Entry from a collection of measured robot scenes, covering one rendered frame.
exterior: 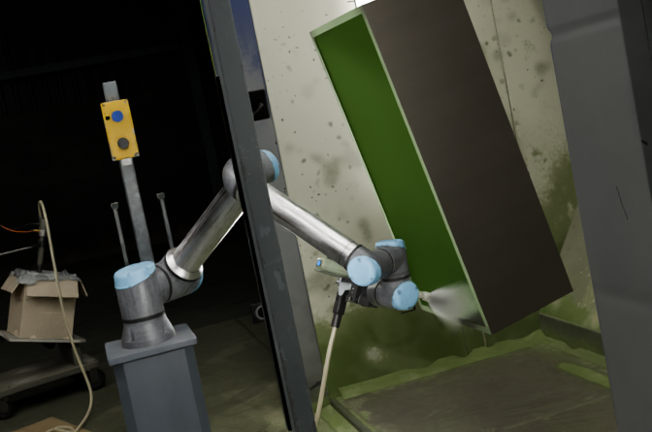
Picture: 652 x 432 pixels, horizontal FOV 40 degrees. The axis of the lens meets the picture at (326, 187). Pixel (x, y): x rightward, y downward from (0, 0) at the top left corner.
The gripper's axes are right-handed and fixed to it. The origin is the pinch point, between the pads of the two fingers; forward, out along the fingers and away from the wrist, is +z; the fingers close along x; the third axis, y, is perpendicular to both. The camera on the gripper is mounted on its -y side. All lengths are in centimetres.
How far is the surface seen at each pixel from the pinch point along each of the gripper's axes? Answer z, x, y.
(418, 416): 31, 71, 41
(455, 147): -25, 14, -52
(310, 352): 90, 52, 27
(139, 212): 129, -30, -14
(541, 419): -16, 90, 29
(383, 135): 34, 24, -63
